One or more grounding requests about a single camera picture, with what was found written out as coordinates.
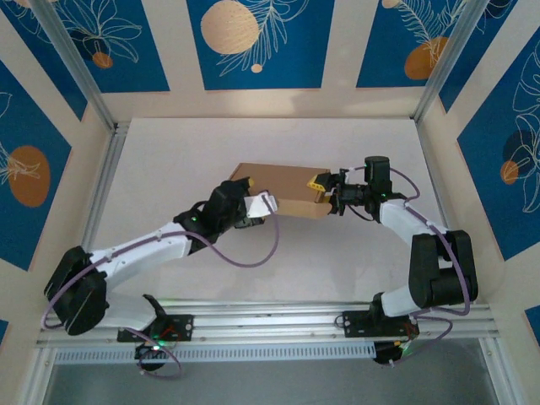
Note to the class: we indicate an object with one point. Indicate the aluminium cross frame rails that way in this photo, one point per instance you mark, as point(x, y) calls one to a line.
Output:
point(270, 320)

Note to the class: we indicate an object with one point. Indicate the aluminium side rail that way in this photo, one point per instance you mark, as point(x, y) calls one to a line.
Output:
point(430, 169)
point(111, 160)

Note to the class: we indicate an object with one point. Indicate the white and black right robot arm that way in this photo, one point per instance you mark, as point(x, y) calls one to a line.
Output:
point(439, 270)

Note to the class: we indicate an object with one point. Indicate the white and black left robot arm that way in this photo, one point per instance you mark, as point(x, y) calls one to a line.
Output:
point(139, 253)

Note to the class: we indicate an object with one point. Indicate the aluminium frame post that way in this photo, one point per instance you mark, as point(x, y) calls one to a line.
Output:
point(447, 59)
point(71, 63)

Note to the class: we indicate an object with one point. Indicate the brown cardboard paper box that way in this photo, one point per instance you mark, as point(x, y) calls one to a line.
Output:
point(278, 190)

